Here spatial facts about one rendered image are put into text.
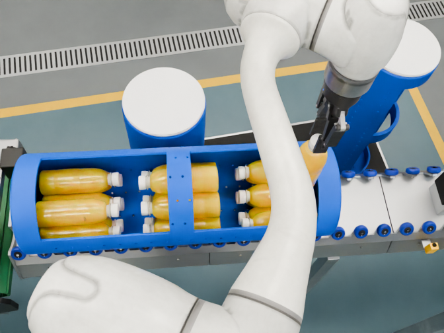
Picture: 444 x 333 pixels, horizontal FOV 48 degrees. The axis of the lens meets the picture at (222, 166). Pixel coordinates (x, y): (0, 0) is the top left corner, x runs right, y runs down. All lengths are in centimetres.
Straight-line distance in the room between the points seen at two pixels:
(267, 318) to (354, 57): 44
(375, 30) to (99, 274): 52
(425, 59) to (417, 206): 55
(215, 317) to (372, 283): 208
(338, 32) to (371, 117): 132
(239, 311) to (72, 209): 85
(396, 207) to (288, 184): 109
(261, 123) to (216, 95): 224
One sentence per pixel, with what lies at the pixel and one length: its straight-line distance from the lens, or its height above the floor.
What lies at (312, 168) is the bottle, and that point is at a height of 139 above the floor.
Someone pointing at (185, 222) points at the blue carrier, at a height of 118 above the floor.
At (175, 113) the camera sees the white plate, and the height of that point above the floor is 104.
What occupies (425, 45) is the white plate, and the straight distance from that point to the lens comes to 203.
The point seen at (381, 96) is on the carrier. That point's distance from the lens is 200.
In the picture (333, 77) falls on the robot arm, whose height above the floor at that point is 173.
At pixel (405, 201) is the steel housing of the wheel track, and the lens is 177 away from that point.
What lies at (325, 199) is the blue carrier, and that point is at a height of 121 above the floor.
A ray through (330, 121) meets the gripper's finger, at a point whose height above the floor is 159.
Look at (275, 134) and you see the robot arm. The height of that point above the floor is 182.
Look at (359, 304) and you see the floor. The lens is 260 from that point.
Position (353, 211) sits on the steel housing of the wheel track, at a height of 93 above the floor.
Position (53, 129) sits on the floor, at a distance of 293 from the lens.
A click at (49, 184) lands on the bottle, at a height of 114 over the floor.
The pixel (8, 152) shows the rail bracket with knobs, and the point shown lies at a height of 100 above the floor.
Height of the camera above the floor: 242
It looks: 63 degrees down
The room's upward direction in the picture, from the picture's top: 7 degrees clockwise
